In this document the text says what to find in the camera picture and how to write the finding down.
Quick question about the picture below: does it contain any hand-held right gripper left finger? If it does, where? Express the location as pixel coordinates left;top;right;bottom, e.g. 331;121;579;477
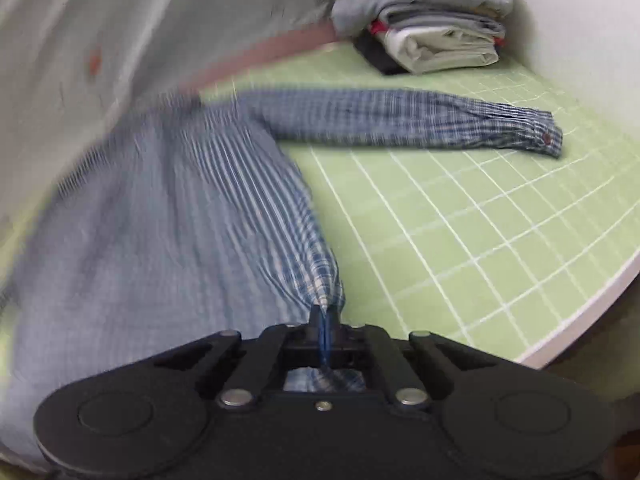
151;304;327;410

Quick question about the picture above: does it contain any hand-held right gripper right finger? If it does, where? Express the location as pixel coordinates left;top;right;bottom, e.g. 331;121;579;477
325;305;501;410

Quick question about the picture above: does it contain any blue plaid shirt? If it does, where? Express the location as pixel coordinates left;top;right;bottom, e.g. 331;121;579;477
0;87;564;471

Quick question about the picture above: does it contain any pile of white clothes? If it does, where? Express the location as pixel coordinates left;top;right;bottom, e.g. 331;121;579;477
382;20;503;75

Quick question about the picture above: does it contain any green grid mat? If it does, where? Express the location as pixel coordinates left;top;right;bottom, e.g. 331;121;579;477
0;42;640;361

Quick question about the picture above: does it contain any black folded garment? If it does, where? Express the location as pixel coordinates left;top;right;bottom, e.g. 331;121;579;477
352;34;418;77

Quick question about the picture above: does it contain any white printed sheet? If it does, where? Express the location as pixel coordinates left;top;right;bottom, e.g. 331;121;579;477
0;0;341;221

